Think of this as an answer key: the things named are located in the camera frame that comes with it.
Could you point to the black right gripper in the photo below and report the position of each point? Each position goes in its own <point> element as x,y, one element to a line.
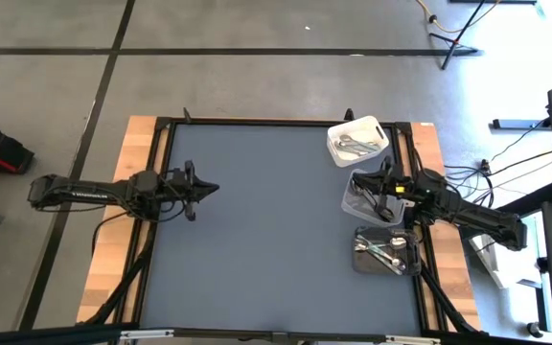
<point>403,189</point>

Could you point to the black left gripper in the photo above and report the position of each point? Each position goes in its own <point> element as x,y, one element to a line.
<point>175,187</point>

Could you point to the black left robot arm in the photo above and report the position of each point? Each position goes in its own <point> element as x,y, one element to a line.
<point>89,194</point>

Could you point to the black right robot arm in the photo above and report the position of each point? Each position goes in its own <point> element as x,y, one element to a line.
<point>477,215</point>

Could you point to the clear plastic bin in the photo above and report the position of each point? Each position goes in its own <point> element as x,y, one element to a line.
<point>350,206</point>

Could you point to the white plastic bin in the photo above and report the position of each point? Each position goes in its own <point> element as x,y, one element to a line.
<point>367,125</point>

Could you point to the grey plastic bin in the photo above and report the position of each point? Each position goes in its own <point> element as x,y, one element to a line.
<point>367,268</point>

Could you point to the grey blue table mat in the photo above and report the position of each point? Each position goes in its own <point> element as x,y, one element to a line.
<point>281,239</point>

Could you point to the wooden table side board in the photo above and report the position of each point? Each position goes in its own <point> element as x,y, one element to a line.
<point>113,249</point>
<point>453,287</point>

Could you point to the aluminium profile bar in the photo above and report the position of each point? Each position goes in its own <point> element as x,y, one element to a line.
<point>151,334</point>

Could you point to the black tripod stand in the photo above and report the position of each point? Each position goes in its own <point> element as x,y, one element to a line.
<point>454,43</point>

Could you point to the black caster wheel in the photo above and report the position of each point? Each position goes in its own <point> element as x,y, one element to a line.
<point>535,329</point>

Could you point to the black table frame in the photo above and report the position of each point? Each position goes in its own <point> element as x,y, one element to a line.
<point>276,122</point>

